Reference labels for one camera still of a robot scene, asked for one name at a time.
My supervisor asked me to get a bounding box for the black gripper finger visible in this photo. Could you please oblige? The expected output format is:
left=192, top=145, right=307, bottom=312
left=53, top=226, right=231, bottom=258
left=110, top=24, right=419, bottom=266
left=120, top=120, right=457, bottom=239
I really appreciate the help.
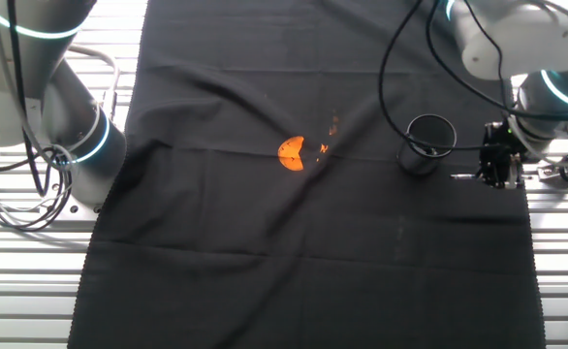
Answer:
left=480, top=163, right=504, bottom=188
left=499, top=154, right=525, bottom=190

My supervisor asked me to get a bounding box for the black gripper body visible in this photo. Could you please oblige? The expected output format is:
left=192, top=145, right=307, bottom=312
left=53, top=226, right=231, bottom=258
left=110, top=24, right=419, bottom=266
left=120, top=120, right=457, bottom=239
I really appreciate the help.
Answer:
left=480, top=121, right=521, bottom=164

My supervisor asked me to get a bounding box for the black mesh pen holder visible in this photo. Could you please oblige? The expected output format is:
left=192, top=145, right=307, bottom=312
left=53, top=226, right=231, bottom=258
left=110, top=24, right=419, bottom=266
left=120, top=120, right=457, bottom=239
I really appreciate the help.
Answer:
left=395, top=113, right=458, bottom=176

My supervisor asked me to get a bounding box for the orange round patch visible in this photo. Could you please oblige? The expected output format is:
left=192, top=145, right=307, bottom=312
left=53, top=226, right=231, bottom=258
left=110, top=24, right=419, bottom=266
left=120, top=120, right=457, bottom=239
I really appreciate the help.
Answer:
left=277, top=135, right=306, bottom=173

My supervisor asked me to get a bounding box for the black table cloth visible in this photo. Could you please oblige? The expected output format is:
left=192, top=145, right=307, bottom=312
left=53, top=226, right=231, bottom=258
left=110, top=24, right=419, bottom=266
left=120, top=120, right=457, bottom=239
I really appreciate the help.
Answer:
left=67, top=0, right=547, bottom=349

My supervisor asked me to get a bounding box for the metal camera bracket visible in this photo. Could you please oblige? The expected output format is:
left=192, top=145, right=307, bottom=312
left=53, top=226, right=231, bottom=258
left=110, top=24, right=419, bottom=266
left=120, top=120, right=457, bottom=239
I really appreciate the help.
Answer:
left=537, top=164, right=568, bottom=184

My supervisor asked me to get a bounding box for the long black gripper cable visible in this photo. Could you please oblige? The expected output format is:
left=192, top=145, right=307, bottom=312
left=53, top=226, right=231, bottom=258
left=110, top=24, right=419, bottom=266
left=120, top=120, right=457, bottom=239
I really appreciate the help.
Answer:
left=378, top=0, right=491, bottom=151
left=425, top=0, right=568, bottom=122

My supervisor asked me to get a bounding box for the grey base hose with connector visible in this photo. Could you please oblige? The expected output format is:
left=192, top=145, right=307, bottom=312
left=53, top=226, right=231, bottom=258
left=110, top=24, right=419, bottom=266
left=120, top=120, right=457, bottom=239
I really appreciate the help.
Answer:
left=65, top=43, right=121, bottom=122

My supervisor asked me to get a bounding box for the black base cable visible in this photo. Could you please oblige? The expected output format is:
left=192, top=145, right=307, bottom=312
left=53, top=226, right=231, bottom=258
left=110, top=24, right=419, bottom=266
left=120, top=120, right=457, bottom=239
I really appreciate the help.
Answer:
left=0, top=0, right=75, bottom=230

